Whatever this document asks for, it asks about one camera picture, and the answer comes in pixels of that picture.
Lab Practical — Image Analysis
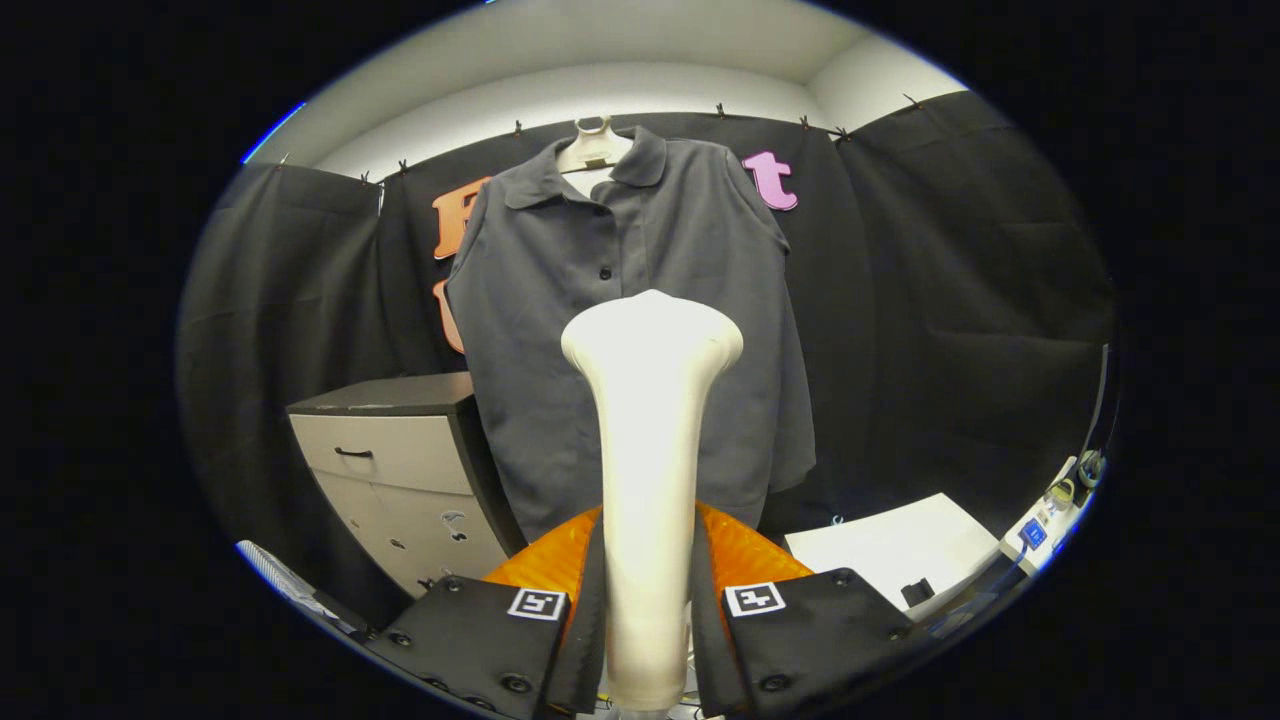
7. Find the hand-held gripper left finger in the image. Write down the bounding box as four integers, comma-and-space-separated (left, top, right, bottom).
363, 503, 608, 720

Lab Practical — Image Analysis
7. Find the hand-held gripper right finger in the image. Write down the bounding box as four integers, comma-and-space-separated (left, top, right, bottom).
690, 500, 931, 720

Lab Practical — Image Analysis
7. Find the white garment steamer head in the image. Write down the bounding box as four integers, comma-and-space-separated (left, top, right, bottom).
560, 289, 745, 713

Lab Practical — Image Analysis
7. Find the dark grey button shirt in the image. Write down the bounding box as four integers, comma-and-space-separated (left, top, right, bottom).
445, 125, 817, 543

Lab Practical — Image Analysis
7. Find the grey drawer cabinet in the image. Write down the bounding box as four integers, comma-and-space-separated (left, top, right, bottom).
286, 371, 526, 599

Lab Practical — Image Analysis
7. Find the pale ribbed strip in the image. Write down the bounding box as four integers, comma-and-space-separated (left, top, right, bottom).
236, 540, 346, 629

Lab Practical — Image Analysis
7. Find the white power strip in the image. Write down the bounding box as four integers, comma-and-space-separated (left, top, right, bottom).
1000, 455, 1091, 576

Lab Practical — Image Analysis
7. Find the white mannequin torso stand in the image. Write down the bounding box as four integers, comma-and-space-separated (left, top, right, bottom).
556, 115, 633, 199

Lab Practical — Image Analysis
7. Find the row of black cloth clips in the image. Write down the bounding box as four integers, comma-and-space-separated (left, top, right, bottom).
360, 93, 921, 186

